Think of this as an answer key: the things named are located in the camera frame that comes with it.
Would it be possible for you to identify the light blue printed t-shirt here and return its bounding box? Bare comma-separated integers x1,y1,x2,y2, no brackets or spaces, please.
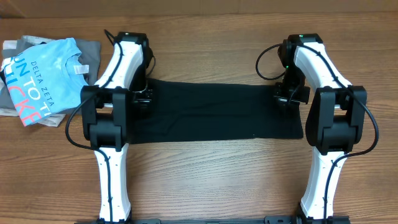
1,38,87,126

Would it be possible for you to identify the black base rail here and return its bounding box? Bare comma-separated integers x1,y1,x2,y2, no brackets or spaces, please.
132,215,352,224

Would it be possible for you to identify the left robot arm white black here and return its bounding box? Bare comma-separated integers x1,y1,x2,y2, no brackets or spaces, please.
81,32,153,223

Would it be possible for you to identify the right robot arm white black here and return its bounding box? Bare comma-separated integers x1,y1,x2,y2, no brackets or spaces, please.
274,34,367,223

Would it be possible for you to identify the black t-shirt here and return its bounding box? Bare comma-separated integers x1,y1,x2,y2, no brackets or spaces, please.
132,79,303,144

